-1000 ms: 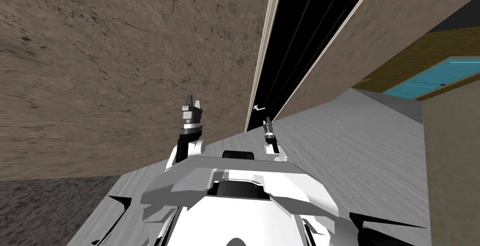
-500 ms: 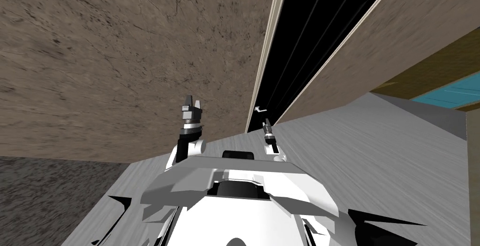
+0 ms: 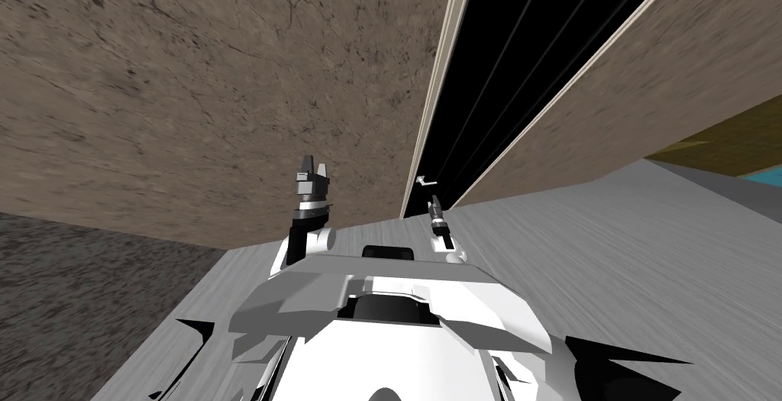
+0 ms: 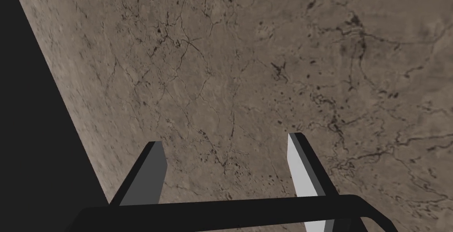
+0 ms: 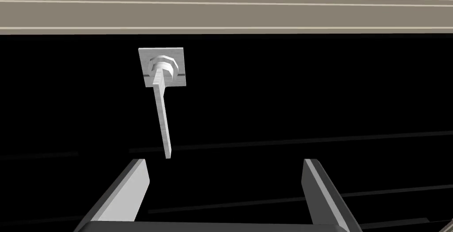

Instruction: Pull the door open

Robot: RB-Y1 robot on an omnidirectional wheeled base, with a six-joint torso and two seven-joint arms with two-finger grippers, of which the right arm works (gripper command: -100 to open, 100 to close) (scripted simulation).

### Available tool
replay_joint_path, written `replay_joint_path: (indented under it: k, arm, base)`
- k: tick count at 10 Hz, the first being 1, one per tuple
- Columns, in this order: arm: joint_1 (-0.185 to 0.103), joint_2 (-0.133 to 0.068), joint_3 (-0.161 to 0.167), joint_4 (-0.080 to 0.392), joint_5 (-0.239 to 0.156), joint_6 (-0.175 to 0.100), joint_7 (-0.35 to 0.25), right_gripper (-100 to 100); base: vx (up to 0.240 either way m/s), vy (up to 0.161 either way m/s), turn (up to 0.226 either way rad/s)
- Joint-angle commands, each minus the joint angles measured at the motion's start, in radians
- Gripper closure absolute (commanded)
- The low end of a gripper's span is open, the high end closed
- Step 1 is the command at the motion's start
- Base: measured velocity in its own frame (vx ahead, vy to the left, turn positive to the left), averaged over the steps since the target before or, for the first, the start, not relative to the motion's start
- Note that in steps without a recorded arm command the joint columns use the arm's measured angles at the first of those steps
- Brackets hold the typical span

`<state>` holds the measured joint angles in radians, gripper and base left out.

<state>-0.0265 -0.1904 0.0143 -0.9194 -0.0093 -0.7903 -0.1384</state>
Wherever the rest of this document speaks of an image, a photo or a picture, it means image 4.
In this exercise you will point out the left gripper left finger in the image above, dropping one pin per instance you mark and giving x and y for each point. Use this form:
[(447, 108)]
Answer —
[(145, 179)]

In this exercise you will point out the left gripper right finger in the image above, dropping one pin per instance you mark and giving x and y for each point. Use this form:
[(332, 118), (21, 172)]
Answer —
[(304, 172)]

